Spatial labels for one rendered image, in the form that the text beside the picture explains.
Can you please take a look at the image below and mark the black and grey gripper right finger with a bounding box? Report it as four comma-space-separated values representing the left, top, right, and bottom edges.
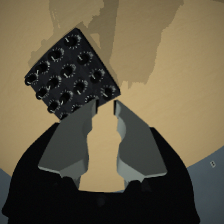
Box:
114, 99, 200, 224

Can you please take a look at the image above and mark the black knob box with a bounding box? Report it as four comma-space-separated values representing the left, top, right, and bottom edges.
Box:
24, 27, 121, 122

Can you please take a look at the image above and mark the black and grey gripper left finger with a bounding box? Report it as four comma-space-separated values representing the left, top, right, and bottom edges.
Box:
2, 98, 99, 218

